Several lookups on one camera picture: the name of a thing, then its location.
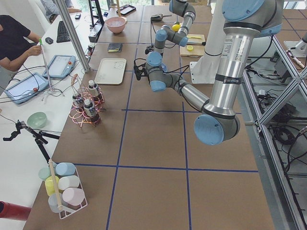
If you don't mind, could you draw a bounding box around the white cup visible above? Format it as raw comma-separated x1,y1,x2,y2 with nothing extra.
58,175,80,191

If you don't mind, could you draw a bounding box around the green bowl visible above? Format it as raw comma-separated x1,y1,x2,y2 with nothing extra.
27,112,47,128

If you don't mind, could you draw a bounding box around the large yellow lemon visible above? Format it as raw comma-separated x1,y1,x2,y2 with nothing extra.
172,24,181,32

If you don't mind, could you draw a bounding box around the cream bear tray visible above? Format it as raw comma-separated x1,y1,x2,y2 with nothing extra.
94,58,127,85

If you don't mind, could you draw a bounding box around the wooden cutting board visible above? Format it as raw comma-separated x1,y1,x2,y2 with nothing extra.
180,34,206,57

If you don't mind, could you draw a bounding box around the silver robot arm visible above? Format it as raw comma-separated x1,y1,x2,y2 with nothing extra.
134,0,283,145
153,0,196,55

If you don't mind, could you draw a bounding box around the black camera tripod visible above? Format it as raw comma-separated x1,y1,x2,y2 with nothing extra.
2,120,60,166

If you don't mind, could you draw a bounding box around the blue teach pendant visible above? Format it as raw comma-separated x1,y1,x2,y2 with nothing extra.
4,72,48,104
48,55,76,79

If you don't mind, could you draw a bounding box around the red cylinder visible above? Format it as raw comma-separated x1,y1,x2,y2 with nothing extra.
0,201,31,221

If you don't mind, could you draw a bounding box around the blue cup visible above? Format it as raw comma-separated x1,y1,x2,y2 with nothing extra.
56,162,76,176

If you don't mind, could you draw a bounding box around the yellow cup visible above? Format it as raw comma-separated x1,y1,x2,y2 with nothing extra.
45,176,55,196

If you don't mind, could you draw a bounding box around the pink cup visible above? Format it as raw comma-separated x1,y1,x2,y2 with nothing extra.
62,188,85,206

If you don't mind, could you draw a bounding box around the aluminium frame post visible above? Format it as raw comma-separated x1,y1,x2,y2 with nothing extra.
55,0,90,73

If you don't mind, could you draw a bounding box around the wooden stand with round base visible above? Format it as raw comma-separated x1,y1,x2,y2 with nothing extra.
116,0,122,17

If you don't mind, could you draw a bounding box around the white wire cup basket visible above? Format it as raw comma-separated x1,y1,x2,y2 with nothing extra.
45,159,88,219

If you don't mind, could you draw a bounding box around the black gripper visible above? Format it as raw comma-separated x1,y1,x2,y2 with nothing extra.
133,58,149,81

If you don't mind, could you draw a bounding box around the tea bottle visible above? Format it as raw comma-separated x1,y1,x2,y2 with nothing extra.
88,80,102,101
84,99,101,125
72,94,84,112

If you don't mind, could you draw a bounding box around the grey folded cloth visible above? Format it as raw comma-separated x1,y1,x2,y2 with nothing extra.
107,43,123,53

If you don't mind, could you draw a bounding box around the rear tea bottle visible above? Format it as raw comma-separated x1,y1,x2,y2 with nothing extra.
72,94,84,112

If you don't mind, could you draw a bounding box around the person in black shirt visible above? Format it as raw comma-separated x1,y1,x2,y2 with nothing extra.
0,15,42,72

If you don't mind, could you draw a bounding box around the blue teach pendant near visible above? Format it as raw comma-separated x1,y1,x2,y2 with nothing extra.
4,72,48,104

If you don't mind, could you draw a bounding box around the right tea bottle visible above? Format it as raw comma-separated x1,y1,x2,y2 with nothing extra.
88,80,102,101

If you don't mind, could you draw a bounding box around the black computer mouse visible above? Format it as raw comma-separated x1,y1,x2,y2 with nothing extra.
45,37,53,45

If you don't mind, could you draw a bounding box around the blue teach pendant far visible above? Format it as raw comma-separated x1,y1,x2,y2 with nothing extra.
48,55,76,79

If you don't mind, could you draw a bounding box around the pink bowl with ice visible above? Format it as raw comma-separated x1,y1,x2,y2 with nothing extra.
106,17,127,34

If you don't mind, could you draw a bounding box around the copper wire bottle rack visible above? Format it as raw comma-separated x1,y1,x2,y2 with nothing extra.
69,74,105,127

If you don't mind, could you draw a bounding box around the black keyboard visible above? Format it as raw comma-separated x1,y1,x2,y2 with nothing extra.
56,21,70,43

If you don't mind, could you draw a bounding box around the left tea bottle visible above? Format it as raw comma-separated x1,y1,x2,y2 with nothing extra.
84,99,101,125

